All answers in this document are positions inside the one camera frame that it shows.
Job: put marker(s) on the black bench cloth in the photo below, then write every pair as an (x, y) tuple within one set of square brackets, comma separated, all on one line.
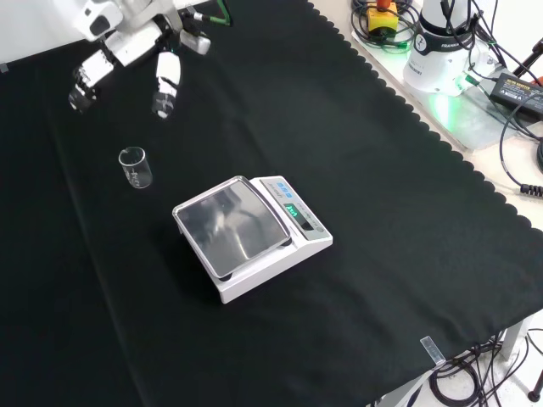
[(339, 191)]

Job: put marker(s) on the pale base board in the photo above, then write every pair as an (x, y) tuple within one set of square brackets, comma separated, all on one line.
[(475, 123)]

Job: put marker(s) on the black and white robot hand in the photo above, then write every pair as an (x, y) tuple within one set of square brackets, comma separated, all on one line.
[(127, 46)]

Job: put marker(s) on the black power adapter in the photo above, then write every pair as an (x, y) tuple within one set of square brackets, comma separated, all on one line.
[(519, 93)]

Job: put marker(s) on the white electronic balance steel pan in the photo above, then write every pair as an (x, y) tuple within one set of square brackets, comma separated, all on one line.
[(305, 229)]

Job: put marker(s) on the small clear glass beaker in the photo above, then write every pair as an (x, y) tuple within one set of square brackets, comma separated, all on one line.
[(138, 174)]

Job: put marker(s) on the black tripod leg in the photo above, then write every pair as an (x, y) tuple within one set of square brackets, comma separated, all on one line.
[(528, 59)]

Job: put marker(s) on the yellow stop button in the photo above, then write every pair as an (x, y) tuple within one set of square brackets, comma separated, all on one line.
[(382, 19)]

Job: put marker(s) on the grey bench leg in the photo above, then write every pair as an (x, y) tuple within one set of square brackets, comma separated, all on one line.
[(515, 339)]

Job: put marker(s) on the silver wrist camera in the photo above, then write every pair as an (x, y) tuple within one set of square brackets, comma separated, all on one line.
[(196, 42)]

